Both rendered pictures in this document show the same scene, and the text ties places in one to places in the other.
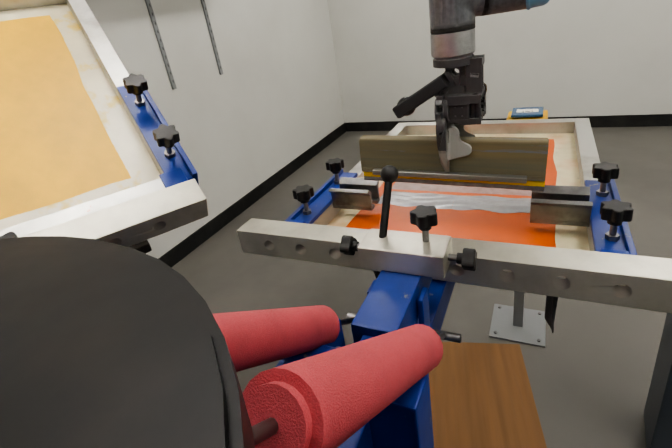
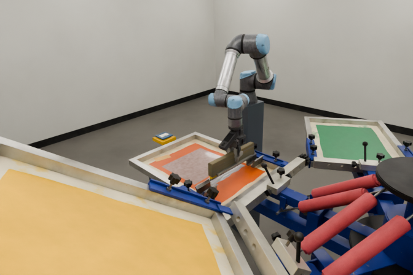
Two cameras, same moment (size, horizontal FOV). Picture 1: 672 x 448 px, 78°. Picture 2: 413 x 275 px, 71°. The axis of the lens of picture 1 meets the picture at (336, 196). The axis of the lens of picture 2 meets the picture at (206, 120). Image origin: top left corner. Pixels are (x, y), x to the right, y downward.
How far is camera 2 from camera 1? 1.33 m
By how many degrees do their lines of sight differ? 67
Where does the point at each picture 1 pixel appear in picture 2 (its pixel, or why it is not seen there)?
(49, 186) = (201, 248)
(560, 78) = (59, 110)
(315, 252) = (251, 206)
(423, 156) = (230, 161)
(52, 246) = (380, 166)
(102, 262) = (385, 162)
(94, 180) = (200, 234)
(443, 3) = (239, 111)
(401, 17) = not seen: outside the picture
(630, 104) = (98, 117)
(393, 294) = (292, 193)
